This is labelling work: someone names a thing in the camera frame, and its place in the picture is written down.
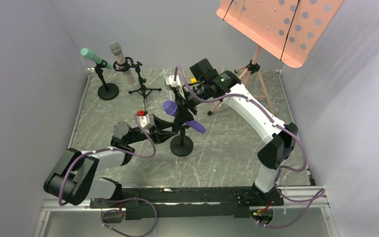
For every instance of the pink music stand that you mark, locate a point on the pink music stand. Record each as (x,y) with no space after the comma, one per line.
(287,29)

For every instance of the silver glitter microphone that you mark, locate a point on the silver glitter microphone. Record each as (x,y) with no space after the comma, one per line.
(116,50)

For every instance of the teal green microphone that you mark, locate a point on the teal green microphone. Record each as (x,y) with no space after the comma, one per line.
(92,56)

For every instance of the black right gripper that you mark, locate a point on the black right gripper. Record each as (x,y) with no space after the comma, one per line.
(183,100)

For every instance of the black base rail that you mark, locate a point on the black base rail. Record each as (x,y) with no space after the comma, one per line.
(191,202)

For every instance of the purple microphone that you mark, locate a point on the purple microphone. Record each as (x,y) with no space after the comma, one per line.
(170,108)

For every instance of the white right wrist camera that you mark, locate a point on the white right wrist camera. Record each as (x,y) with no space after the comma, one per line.
(172,82)

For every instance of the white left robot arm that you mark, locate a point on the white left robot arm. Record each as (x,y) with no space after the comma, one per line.
(72,180)

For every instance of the black tripod shock-mount stand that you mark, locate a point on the black tripod shock-mount stand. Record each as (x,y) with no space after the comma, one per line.
(143,90)

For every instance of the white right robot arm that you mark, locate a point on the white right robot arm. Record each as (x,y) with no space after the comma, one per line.
(226,87)

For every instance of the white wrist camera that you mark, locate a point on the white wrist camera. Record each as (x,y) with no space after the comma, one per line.
(146,120)
(172,82)

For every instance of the black round-base holder stand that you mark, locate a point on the black round-base holder stand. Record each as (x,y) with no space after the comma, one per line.
(181,145)

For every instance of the black round-base clip stand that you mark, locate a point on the black round-base clip stand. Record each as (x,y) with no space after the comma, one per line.
(107,91)

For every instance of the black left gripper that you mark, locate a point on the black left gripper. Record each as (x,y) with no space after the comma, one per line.
(158,127)

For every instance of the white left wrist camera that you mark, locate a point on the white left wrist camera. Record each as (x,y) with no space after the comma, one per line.
(146,120)

